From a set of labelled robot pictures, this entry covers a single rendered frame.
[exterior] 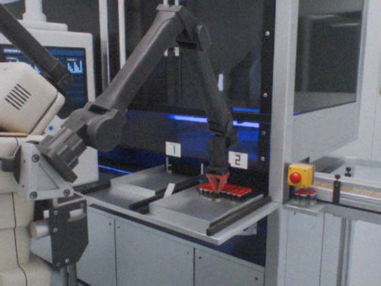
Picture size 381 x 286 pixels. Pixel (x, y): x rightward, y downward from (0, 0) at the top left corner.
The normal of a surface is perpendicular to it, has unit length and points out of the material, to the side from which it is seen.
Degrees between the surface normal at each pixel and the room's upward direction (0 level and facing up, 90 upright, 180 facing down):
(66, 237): 90
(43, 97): 90
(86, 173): 90
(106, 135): 99
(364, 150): 90
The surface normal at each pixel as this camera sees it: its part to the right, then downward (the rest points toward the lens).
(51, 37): 0.71, 0.13
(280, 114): -0.62, 0.14
